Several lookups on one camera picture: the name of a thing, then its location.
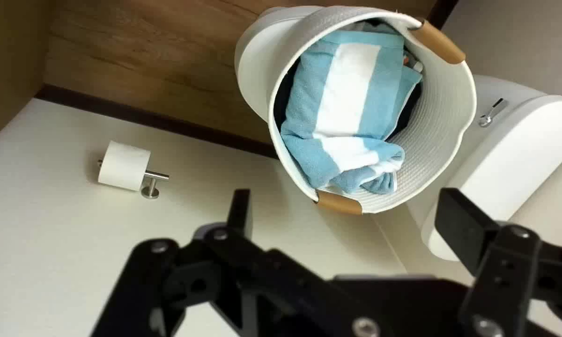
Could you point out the white toilet paper roll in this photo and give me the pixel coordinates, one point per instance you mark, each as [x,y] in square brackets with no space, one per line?
[121,166]

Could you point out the chrome toilet paper holder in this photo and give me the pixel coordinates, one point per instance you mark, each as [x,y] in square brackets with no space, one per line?
[149,188]

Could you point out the blue white striped towel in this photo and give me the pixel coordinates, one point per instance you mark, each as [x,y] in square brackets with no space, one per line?
[348,95]

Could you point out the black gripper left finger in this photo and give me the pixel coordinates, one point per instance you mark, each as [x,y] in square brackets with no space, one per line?
[187,282]

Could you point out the chrome flush lever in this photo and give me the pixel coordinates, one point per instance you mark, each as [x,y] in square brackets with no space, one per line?
[489,115]

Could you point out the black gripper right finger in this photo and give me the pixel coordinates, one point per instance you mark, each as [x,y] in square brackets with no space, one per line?
[505,274]

